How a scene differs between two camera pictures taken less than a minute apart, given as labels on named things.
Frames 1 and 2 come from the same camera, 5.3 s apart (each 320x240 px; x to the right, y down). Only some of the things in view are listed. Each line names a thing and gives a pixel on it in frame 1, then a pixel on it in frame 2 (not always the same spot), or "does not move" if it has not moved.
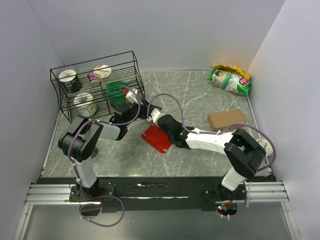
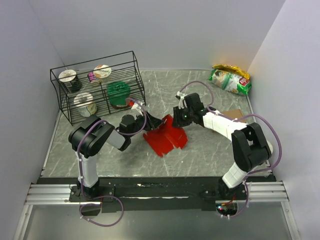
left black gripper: [143, 109] → [152, 122]
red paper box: [157, 138] does not move
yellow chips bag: [234, 69] does not move
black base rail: [156, 194] does not move
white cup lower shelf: [84, 102] does not move
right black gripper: [178, 122] → [177, 121]
